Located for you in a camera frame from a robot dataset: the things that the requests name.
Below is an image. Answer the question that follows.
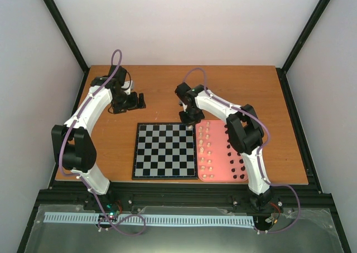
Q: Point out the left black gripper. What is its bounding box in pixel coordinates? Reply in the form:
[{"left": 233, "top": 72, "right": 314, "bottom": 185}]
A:
[{"left": 113, "top": 91, "right": 147, "bottom": 114}]

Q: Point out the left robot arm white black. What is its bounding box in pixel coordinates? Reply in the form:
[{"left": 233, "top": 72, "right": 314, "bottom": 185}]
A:
[{"left": 51, "top": 76, "right": 146, "bottom": 210}]

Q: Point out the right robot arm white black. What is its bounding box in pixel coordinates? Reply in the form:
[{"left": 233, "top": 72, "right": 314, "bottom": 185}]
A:
[{"left": 175, "top": 82, "right": 273, "bottom": 211}]

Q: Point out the black white chess board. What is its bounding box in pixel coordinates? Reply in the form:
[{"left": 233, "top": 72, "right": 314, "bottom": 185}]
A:
[{"left": 132, "top": 123, "right": 198, "bottom": 180}]

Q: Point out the pink plastic tray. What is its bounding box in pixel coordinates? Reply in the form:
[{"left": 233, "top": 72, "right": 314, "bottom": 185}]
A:
[{"left": 195, "top": 120, "right": 248, "bottom": 183}]

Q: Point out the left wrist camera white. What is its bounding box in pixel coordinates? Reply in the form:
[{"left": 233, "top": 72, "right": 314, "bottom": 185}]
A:
[{"left": 121, "top": 80, "right": 134, "bottom": 95}]

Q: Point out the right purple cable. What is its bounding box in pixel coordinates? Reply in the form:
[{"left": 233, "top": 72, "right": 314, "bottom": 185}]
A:
[{"left": 183, "top": 67, "right": 302, "bottom": 234}]

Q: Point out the black aluminium frame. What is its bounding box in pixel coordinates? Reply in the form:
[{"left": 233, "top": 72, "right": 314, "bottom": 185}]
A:
[{"left": 17, "top": 0, "right": 351, "bottom": 252}]

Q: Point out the light blue slotted cable duct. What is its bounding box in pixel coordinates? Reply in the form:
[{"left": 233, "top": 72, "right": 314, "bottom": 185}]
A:
[{"left": 43, "top": 212, "right": 254, "bottom": 228}]

